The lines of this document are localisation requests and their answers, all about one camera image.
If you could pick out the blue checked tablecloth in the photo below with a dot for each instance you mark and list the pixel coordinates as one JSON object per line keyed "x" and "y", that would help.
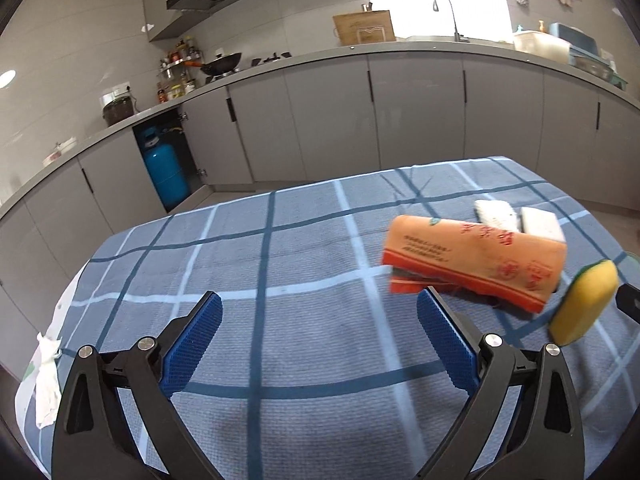
{"x": 300, "y": 310}

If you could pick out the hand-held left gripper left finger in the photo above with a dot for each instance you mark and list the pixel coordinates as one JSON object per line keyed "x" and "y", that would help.
{"x": 192, "y": 345}

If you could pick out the orange printed packet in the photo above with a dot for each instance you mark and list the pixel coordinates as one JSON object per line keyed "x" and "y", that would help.
{"x": 475, "y": 260}

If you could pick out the white plastic container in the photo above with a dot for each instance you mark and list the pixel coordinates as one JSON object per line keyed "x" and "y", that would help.
{"x": 540, "y": 45}

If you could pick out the grey kitchen base cabinets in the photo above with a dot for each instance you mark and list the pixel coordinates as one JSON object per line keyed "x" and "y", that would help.
{"x": 420, "y": 110}

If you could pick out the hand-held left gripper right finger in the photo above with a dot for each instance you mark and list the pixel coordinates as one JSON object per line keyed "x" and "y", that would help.
{"x": 447, "y": 345}

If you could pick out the green plastic tray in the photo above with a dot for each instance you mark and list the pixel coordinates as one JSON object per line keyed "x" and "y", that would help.
{"x": 619, "y": 81}

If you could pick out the white wall socket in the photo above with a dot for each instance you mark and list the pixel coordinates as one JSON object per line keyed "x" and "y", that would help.
{"x": 120, "y": 90}

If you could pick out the yellow sponge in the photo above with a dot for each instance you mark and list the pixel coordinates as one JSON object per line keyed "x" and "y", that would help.
{"x": 582, "y": 310}

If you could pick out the crumpled white tissue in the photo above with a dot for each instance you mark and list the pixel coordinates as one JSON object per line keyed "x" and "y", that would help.
{"x": 47, "y": 385}

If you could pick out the spice rack with bottles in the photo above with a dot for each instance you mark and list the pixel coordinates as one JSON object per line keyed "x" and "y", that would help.
{"x": 177, "y": 60}

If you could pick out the white textured pad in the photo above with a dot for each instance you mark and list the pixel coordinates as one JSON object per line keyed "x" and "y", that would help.
{"x": 495, "y": 212}

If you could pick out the blue dish rack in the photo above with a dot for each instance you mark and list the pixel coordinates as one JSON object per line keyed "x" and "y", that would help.
{"x": 575, "y": 35}

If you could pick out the blue gas cylinder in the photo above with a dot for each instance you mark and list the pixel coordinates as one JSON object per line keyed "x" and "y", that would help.
{"x": 165, "y": 175}

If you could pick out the white block sponge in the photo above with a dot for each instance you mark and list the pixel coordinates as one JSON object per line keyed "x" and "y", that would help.
{"x": 542, "y": 222}

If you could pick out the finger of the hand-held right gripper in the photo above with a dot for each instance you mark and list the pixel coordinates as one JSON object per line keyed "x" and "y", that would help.
{"x": 630, "y": 302}

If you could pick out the glass bowl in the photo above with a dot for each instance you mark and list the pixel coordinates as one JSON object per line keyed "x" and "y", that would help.
{"x": 592, "y": 64}

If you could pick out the gas stove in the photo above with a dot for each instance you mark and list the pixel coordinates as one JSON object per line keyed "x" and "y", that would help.
{"x": 270, "y": 58}

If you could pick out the black wok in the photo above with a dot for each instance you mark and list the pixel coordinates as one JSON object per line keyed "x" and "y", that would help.
{"x": 222, "y": 64}

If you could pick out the cardboard box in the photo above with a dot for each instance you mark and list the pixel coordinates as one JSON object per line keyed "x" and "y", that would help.
{"x": 362, "y": 27}

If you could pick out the metal gooseneck faucet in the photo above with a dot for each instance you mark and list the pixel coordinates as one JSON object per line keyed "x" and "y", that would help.
{"x": 454, "y": 15}

